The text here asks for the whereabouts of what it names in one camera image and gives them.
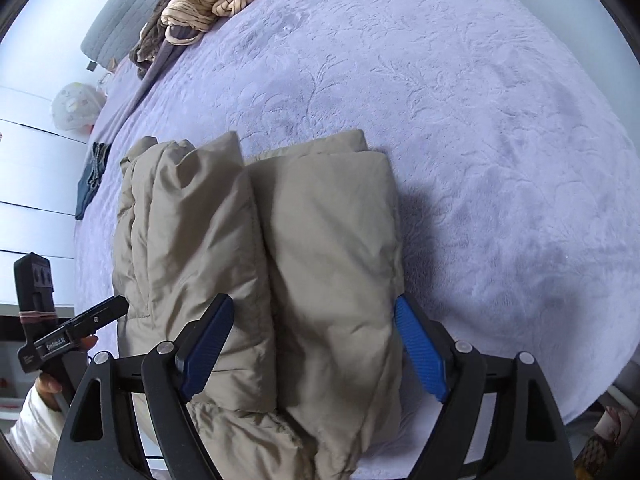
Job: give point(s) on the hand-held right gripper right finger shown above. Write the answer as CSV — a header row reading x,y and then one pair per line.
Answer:
x,y
420,350

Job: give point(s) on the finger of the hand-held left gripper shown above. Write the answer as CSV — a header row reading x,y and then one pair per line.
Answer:
x,y
107,310

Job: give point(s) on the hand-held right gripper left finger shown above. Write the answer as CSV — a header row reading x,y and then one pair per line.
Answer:
x,y
210,345

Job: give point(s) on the beige puffer jacket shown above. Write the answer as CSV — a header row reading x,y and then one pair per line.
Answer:
x,y
320,260

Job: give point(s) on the person's left forearm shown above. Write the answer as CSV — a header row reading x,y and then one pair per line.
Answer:
x,y
35,435

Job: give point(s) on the person's left hand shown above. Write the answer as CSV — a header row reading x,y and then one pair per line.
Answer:
x,y
49,390

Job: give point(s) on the blue denim garment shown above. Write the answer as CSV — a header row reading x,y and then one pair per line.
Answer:
x,y
90,190

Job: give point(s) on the white wardrobe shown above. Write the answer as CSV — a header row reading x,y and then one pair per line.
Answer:
x,y
35,170

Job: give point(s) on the white plastic bag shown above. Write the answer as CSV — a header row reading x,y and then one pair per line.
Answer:
x,y
75,105

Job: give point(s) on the patterned bag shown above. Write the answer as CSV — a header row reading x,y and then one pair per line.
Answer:
x,y
605,435

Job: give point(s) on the lilac embossed bed blanket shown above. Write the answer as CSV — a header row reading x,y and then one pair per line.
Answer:
x,y
450,135

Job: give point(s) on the brown garment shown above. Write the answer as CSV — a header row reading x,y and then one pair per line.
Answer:
x,y
150,40

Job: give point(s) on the grey padded headboard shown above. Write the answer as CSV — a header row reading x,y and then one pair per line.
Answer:
x,y
120,15

